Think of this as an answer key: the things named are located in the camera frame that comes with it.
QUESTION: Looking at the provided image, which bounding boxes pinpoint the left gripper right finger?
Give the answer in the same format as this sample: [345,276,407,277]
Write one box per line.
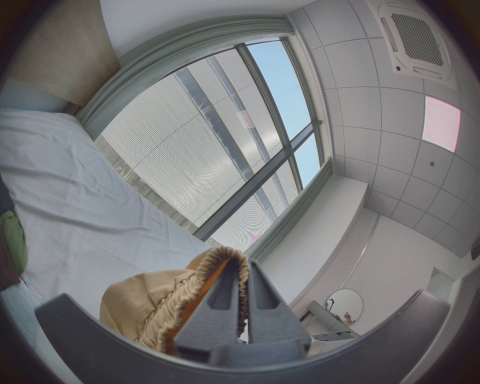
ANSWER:
[245,260,312,357]

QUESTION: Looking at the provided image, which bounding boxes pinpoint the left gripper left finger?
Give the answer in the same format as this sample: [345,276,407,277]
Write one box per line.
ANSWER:
[174,259,241,363]

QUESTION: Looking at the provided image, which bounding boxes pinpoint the tan shorts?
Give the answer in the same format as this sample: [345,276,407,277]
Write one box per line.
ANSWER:
[99,247,251,355]

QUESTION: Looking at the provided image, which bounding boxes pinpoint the bed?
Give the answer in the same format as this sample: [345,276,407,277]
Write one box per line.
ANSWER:
[0,0,227,340]

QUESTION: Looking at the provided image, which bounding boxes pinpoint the white desk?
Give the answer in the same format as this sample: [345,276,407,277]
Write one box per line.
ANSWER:
[300,300,361,342]

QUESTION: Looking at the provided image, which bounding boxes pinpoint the round mirror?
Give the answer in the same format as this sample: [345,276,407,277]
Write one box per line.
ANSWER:
[326,289,364,322]

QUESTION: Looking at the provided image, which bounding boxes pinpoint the window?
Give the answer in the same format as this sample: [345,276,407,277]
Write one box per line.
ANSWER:
[94,35,332,254]

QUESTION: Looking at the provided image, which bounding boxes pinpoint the green garment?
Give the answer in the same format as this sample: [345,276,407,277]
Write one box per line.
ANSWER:
[0,210,28,275]

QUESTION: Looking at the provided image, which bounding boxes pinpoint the dark grey garment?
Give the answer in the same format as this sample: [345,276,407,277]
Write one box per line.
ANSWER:
[0,176,15,216]

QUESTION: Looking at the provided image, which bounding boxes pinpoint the square ceiling light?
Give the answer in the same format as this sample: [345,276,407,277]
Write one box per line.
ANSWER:
[421,95,461,153]

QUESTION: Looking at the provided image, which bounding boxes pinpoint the white ceiling air conditioner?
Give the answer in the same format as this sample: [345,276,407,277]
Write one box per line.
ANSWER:
[379,0,459,81]

